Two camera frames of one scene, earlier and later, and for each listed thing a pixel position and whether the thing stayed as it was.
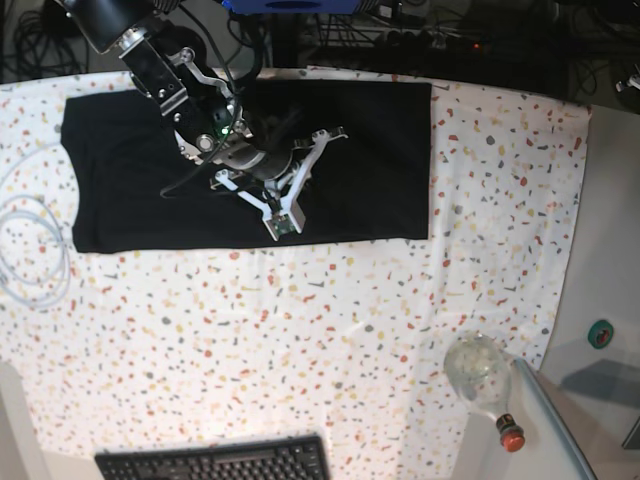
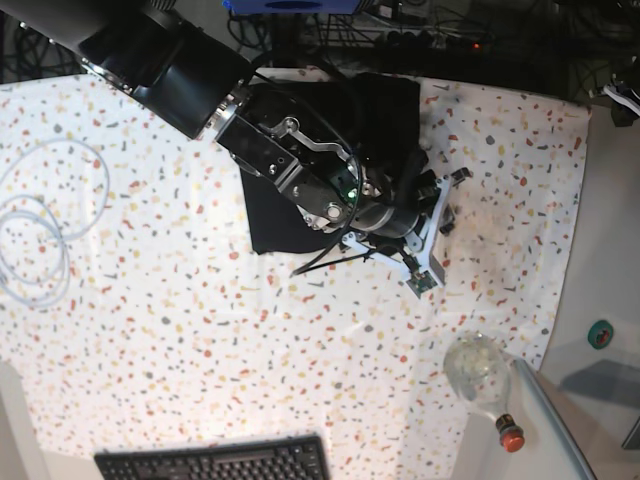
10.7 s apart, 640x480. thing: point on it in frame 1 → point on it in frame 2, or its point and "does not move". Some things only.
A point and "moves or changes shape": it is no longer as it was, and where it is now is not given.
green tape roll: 600,333 does not move
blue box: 292,7 does not move
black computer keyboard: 282,458 does not move
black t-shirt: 136,188 moves or changes shape
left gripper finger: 321,137 → 461,175
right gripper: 633,81 → 626,103
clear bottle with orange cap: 478,367 does not move
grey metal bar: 557,421 does not move
